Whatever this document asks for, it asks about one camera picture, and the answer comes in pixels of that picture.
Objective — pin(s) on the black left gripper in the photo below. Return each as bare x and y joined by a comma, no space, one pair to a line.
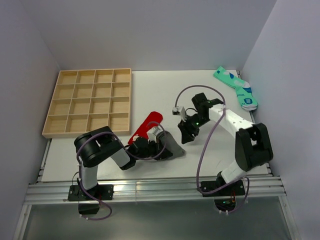
164,155

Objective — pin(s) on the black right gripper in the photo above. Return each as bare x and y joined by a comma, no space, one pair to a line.
186,131

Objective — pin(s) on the grey sock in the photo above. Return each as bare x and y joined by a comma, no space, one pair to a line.
172,150

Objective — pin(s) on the red Santa sock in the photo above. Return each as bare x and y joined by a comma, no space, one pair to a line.
146,125

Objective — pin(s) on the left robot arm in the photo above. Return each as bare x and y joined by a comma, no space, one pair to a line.
94,147

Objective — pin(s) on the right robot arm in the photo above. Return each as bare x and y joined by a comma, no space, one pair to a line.
252,142

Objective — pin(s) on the mint green patterned sock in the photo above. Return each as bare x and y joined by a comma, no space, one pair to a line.
242,88

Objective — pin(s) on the wooden compartment tray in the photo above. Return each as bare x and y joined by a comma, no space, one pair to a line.
88,99

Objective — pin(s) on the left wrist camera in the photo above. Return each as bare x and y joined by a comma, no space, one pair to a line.
153,132

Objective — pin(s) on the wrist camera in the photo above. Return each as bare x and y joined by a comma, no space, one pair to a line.
180,111
153,132

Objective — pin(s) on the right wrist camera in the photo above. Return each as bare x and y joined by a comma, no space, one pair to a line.
180,111

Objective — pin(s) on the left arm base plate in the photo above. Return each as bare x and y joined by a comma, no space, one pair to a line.
100,191

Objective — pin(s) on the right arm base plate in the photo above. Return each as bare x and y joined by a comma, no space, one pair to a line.
234,189

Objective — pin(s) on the aluminium frame rail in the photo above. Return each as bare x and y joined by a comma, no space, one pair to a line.
148,190

